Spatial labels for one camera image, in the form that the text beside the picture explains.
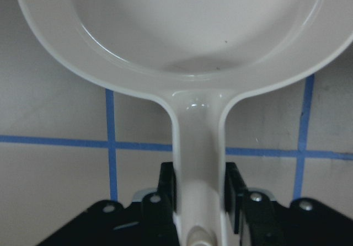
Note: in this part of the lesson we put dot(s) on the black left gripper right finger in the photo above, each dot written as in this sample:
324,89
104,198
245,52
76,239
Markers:
234,188

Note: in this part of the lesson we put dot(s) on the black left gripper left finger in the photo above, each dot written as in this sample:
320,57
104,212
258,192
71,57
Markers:
167,183

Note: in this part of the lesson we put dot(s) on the white dustpan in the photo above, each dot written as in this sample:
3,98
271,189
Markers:
197,59

